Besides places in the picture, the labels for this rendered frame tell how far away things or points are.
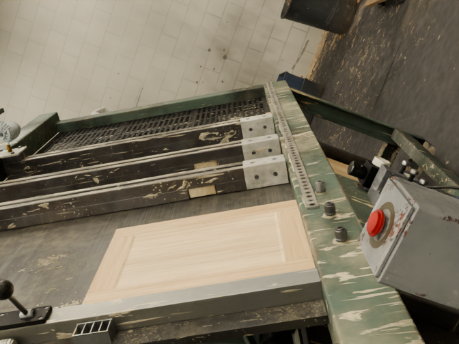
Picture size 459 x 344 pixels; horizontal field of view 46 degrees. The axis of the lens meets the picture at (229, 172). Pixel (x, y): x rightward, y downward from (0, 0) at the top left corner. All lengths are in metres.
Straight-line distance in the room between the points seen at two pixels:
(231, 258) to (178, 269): 0.12
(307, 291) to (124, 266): 0.46
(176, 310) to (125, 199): 0.65
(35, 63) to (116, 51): 0.94
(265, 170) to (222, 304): 0.63
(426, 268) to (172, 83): 5.88
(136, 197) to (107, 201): 0.09
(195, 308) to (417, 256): 0.47
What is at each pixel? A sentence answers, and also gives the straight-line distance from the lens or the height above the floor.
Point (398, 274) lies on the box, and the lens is 0.76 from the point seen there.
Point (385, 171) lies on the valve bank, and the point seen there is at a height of 0.76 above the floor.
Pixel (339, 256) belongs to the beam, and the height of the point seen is 0.87.
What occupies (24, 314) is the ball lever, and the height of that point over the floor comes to 1.40.
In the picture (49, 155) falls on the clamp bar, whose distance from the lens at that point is 2.25.
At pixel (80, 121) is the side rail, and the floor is 1.73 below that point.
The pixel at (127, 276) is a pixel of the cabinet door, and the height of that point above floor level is 1.24.
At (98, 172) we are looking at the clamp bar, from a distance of 1.89.
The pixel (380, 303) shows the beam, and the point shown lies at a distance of 0.95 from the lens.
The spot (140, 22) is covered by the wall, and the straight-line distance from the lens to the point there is 6.57.
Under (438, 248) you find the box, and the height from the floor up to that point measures 0.87.
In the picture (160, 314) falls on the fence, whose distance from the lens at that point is 1.07.
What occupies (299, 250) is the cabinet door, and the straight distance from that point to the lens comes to 1.19.
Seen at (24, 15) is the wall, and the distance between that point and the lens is 6.84.
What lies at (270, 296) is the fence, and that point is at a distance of 1.04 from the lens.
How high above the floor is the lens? 1.24
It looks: 6 degrees down
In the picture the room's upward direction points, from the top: 71 degrees counter-clockwise
